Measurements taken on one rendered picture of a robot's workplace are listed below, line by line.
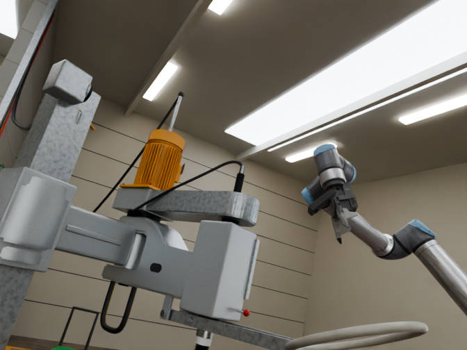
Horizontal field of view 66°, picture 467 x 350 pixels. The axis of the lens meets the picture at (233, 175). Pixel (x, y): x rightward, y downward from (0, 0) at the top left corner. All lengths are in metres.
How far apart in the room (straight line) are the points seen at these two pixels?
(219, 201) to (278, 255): 6.23
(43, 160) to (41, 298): 4.78
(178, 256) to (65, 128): 0.82
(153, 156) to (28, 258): 0.89
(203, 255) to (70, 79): 1.01
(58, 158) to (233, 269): 0.97
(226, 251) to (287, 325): 6.60
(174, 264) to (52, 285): 4.76
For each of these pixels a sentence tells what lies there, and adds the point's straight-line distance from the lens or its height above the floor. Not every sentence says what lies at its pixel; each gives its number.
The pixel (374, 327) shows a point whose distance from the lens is 1.23.
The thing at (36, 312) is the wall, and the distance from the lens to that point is 6.52.
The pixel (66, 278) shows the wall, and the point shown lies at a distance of 6.49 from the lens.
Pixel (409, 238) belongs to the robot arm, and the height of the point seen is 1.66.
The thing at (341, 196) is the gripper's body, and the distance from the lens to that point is 1.32.
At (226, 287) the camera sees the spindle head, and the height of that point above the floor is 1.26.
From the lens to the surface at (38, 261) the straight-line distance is 1.83.
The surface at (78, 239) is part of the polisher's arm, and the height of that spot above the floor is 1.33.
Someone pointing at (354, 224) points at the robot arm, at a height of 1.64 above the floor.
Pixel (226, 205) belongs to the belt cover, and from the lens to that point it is 1.71.
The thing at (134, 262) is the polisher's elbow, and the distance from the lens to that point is 2.15.
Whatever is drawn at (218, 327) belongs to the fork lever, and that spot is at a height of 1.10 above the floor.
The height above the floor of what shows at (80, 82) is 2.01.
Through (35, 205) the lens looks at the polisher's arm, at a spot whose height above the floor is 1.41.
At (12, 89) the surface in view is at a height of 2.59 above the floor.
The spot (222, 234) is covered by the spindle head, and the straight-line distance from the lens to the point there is 1.67.
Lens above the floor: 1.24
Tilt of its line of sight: 18 degrees up
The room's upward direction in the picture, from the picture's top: 13 degrees clockwise
